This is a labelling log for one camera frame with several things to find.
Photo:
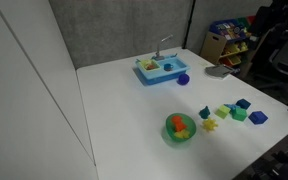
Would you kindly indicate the grey toy faucet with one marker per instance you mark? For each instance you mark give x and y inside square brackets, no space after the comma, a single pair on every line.
[159,50]

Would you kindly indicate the flat grey object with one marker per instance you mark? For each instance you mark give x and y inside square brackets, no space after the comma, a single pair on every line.
[219,71]

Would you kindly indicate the lime green soft block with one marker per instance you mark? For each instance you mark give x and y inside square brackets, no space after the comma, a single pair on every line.
[222,111]

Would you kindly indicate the yellow star rubber toy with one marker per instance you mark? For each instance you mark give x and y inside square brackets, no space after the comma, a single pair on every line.
[210,125]

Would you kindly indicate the teal rubber toy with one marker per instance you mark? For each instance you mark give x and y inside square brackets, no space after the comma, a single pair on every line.
[204,113]

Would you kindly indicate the blue toy sink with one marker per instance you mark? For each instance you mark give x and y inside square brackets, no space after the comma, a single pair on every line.
[164,76]

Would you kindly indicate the purple spiky ball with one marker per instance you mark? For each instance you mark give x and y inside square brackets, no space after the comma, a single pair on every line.
[183,79]

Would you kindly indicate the red orange toy food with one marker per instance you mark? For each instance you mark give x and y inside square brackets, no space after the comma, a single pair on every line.
[150,67]

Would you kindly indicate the lime green sink tray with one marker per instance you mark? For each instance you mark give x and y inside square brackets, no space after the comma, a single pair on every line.
[144,62]

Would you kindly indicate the dark blue soft block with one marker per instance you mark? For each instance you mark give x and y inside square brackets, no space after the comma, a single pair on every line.
[258,117]

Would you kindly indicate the orange rubber toy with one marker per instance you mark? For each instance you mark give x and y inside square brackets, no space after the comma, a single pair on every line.
[177,123]

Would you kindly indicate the small blue toy cup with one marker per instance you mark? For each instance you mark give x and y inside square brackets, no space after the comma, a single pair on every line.
[168,67]

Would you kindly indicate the wooden toy storage shelf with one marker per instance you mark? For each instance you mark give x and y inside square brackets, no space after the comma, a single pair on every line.
[212,45]

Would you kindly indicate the yellow storage bin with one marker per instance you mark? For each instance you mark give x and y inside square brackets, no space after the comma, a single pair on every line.
[233,49]

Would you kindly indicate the light blue rubber toy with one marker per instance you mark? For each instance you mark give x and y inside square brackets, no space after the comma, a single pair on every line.
[231,106]

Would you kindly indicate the red orange storage bin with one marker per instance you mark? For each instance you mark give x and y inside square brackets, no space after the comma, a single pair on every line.
[232,60]

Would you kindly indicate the teal blue soft block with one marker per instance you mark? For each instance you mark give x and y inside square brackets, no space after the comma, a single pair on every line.
[243,103]

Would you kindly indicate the green plastic bowl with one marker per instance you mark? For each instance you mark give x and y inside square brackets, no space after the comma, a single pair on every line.
[172,135]

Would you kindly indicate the blue storage bin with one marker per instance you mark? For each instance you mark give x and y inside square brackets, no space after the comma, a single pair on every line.
[229,29]

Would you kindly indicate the black office chair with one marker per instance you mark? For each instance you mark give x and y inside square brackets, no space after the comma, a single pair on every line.
[284,56]

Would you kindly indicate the black equipment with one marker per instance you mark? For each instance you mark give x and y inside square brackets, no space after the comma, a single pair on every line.
[284,163]

